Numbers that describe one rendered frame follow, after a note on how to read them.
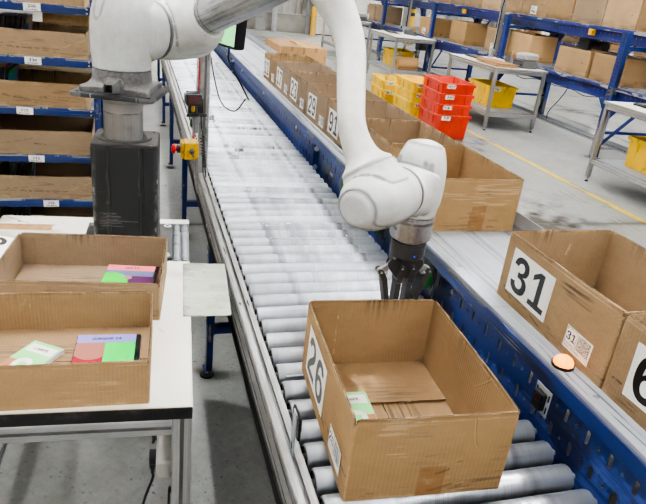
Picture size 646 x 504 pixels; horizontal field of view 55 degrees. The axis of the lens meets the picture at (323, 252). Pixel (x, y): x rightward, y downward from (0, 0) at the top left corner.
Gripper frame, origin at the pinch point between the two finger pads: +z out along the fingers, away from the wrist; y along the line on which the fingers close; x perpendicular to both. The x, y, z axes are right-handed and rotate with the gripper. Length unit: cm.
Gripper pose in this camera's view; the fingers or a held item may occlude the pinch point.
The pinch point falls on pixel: (395, 320)
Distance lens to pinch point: 142.4
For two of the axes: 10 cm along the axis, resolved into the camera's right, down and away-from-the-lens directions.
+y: -9.6, 0.2, -2.9
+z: -1.0, 9.1, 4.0
